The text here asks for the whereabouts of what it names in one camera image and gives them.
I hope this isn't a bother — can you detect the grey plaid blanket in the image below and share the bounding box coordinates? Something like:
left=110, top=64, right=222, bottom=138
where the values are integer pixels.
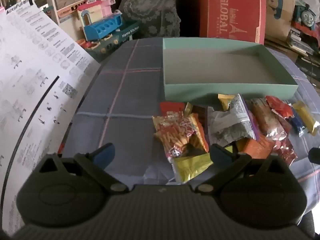
left=59, top=38, right=320, bottom=220

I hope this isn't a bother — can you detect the teal toy stove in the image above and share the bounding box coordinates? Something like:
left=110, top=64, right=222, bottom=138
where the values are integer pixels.
left=85, top=20, right=140, bottom=63

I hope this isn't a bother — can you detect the clear biscuit packet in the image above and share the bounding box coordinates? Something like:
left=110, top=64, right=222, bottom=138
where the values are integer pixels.
left=250, top=97, right=288, bottom=141

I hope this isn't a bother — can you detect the silver packet purple edge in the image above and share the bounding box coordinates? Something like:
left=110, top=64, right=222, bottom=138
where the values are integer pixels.
left=207, top=94, right=259, bottom=146

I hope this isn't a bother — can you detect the red cardboard box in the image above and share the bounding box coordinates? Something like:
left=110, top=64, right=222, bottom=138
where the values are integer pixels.
left=199, top=0, right=267, bottom=45

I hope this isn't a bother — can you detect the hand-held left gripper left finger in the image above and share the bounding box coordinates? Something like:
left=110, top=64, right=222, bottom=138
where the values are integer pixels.
left=32, top=142, right=129, bottom=194

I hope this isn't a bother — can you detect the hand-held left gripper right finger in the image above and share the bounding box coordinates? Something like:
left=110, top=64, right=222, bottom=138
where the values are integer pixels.
left=192, top=144, right=295, bottom=194

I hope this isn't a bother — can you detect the shiny red foil packet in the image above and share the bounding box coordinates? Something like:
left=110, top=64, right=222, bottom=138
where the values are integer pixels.
left=273, top=139, right=298, bottom=167

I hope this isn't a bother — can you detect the yellow snack packet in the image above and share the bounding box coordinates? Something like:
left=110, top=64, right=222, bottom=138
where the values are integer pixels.
left=217, top=94, right=236, bottom=112
left=292, top=101, right=320, bottom=137

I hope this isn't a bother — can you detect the bear print cardboard box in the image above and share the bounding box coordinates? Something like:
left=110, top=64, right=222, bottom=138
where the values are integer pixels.
left=265, top=0, right=300, bottom=40

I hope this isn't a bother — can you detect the grey floral cushion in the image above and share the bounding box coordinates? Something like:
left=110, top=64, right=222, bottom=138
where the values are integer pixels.
left=119, top=0, right=182, bottom=40

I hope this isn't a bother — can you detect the green cardboard box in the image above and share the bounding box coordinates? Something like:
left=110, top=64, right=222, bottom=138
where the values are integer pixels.
left=162, top=37, right=298, bottom=101

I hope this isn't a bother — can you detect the blue toy train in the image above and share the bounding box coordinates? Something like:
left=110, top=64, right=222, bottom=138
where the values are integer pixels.
left=291, top=1, right=320, bottom=34

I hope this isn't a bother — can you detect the stack of flat boxes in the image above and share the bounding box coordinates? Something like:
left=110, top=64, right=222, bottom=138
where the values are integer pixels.
left=287, top=29, right=315, bottom=55

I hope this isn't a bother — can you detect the fries print snack packet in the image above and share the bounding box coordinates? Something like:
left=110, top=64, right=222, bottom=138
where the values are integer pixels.
left=153, top=112, right=209, bottom=156

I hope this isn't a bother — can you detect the gold green snack packet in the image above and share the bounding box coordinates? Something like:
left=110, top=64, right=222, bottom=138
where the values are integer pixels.
left=172, top=153, right=213, bottom=183

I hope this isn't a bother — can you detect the white instruction sheet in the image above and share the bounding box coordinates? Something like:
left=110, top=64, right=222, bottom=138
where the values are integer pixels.
left=0, top=0, right=102, bottom=230

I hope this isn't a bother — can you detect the blue white snack packet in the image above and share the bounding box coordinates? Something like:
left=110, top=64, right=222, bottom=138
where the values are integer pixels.
left=287, top=115, right=305, bottom=136

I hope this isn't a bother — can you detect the red snack packet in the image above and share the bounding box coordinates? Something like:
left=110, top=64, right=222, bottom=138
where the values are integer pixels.
left=265, top=95, right=294, bottom=119
left=160, top=102, right=186, bottom=117

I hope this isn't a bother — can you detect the pink toy house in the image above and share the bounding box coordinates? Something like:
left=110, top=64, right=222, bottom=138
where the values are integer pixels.
left=77, top=0, right=116, bottom=30

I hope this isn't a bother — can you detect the plain orange snack packet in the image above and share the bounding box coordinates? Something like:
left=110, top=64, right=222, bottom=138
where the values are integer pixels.
left=237, top=137, right=273, bottom=159

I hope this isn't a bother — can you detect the blue toy rack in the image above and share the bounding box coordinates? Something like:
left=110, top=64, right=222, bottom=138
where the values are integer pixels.
left=84, top=14, right=123, bottom=41

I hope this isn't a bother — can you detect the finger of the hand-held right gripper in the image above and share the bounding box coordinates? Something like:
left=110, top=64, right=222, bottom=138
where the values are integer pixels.
left=308, top=148, right=320, bottom=165

